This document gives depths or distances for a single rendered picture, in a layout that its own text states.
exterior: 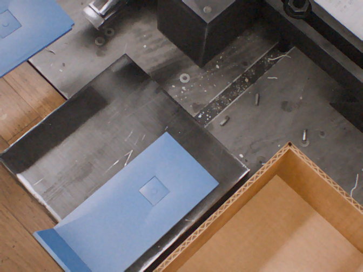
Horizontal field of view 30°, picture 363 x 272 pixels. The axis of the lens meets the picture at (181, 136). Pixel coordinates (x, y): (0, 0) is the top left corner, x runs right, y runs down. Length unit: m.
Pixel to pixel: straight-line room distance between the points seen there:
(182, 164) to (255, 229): 0.09
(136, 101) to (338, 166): 0.20
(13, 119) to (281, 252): 0.28
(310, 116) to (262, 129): 0.05
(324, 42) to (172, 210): 0.21
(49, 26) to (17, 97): 0.11
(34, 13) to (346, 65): 0.28
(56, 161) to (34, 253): 0.08
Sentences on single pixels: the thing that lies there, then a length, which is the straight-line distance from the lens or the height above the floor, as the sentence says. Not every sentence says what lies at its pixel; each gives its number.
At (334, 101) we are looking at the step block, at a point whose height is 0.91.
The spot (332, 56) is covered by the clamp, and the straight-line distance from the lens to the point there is 0.63.
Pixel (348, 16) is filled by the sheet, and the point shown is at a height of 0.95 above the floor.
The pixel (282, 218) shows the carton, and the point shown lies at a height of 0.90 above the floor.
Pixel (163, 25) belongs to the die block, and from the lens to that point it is 0.69.
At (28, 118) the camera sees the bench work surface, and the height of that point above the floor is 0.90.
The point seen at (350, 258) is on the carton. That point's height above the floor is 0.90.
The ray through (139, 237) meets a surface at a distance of 0.60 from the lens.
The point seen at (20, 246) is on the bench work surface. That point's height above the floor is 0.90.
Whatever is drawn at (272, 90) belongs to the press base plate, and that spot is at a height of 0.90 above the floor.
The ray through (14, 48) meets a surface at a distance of 0.60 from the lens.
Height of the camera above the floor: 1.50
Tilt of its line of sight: 67 degrees down
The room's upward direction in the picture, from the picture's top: 7 degrees clockwise
